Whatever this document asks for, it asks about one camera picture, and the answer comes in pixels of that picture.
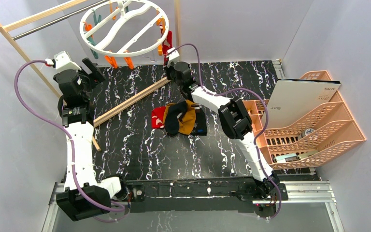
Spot red sock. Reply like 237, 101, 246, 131
151, 106, 166, 129
162, 30, 173, 65

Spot mustard yellow sock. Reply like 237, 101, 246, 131
163, 100, 196, 135

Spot white round clip hanger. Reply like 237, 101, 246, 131
78, 0, 171, 58

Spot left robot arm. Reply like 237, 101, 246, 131
53, 51, 130, 221

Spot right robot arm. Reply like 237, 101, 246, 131
163, 61, 282, 201

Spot orange clothes clip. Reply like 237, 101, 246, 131
124, 56, 134, 70

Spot metal rack rod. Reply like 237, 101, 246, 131
12, 0, 107, 41

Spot white flat box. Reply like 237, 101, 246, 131
267, 79, 341, 129

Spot round metal can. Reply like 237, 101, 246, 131
301, 128, 315, 138

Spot pink plastic file organizer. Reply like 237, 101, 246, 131
243, 70, 367, 170

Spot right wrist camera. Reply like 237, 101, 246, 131
164, 47, 180, 67

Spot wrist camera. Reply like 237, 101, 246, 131
164, 47, 180, 67
44, 51, 82, 73

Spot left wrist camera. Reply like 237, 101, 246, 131
44, 51, 82, 73

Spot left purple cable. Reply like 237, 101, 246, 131
14, 60, 132, 223

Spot purple cable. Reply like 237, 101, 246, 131
14, 60, 132, 223
172, 43, 283, 220

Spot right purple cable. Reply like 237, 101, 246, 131
172, 43, 283, 220

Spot wooden clothes rack frame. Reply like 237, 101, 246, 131
0, 0, 183, 152

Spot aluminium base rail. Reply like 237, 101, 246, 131
42, 172, 344, 232

